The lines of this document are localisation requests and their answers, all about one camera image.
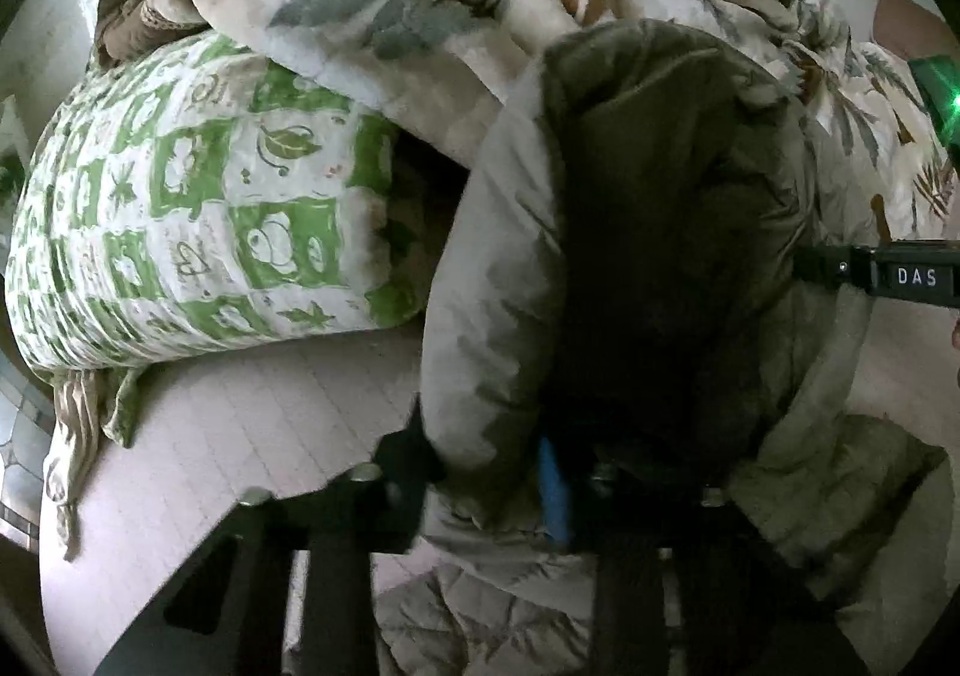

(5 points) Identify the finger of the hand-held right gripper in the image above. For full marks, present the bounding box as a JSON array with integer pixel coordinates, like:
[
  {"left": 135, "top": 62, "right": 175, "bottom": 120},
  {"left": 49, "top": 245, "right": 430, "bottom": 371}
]
[{"left": 795, "top": 245, "right": 872, "bottom": 291}]

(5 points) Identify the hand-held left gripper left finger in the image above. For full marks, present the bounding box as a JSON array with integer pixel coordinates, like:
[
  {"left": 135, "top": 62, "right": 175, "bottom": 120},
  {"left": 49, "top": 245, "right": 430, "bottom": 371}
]
[{"left": 94, "top": 413, "right": 447, "bottom": 676}]

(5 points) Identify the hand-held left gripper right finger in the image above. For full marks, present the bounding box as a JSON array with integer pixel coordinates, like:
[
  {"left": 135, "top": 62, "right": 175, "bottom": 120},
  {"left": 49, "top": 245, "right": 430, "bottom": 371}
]
[{"left": 538, "top": 436, "right": 875, "bottom": 676}]

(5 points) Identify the grey puffer jacket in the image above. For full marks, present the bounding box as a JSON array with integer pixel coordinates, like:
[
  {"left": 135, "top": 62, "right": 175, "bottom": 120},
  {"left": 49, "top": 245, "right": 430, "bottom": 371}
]
[{"left": 371, "top": 20, "right": 950, "bottom": 676}]

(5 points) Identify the pink wooden furniture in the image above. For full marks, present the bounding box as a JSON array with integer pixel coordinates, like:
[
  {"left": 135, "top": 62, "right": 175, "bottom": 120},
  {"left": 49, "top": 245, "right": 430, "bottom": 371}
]
[{"left": 874, "top": 0, "right": 947, "bottom": 61}]

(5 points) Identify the green checked quilt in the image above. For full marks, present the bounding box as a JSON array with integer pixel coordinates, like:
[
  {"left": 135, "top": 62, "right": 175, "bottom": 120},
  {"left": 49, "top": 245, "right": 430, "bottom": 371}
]
[{"left": 4, "top": 35, "right": 428, "bottom": 564}]

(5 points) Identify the beige leaf print blanket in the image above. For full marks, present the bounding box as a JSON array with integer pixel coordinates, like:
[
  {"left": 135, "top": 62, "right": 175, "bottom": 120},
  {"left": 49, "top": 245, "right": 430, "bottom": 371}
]
[{"left": 142, "top": 0, "right": 957, "bottom": 242}]

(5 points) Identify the brown cloth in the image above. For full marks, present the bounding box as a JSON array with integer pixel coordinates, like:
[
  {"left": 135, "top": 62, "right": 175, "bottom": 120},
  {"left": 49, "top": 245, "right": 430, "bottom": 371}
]
[{"left": 94, "top": 0, "right": 211, "bottom": 70}]

